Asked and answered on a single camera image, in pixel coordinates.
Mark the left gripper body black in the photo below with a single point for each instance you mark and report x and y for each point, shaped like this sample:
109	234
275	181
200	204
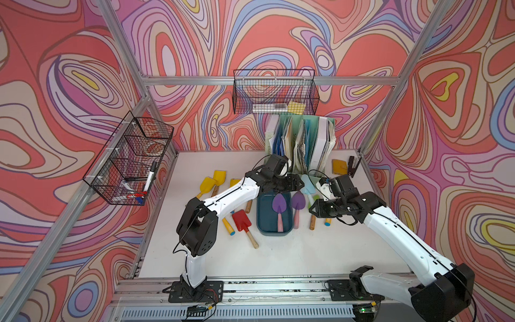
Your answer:
284	184

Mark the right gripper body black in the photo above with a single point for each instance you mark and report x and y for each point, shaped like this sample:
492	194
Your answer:
330	208

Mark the purple trowel pink handle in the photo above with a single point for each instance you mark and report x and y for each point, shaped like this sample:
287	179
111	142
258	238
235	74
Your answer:
279	206
298	203

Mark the green trowel wooden handle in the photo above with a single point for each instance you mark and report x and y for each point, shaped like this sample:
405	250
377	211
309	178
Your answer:
312	219

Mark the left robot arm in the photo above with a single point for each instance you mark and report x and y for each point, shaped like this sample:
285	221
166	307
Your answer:
197	228

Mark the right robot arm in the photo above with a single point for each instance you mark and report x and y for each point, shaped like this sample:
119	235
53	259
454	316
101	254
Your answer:
439	290

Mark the teal storage box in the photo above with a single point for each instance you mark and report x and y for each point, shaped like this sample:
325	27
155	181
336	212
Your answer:
266	217

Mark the red square shovel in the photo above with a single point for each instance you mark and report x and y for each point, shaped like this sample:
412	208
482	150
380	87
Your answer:
243	224

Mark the clear box in basket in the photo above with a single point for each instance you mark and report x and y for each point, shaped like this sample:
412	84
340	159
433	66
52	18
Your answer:
269	108

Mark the yellow round shovel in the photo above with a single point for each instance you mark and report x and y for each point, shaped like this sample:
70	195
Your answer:
206	186

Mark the white book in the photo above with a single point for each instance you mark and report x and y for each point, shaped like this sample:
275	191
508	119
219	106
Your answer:
321	140

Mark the blue folder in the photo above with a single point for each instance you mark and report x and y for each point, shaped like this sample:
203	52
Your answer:
277	144

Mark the black stapler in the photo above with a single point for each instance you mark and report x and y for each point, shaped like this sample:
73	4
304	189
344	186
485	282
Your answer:
353	164

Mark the yellow sticky note pad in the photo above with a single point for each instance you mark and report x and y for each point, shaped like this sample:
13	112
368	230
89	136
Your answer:
339	167

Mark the green file organizer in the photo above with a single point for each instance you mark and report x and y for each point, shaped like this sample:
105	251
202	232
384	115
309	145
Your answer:
299	138

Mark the yellow sponge in basket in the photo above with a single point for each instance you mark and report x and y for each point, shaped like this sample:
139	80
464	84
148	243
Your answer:
296	108

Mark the black white marker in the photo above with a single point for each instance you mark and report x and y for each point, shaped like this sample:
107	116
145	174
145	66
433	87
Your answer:
150	176

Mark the yellow square shovel yellow handle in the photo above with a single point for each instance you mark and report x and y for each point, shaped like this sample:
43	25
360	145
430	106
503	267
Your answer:
235	182

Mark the yellow shovel wooden handle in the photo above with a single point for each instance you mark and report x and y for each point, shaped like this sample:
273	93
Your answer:
219	176

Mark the yellow shovel blue-tipped handle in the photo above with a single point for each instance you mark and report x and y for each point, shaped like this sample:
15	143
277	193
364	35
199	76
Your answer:
228	227

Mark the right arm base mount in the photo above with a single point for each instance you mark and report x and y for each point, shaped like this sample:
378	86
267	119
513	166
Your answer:
352	288

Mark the back wire basket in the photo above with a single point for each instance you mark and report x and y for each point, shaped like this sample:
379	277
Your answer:
269	85

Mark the wire basket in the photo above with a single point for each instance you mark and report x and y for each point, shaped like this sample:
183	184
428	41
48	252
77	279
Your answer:
269	85
118	176

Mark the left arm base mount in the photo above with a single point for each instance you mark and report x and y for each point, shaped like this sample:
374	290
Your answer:
209	291

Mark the left wire basket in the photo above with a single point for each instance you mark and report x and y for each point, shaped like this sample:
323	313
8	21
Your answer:
118	176

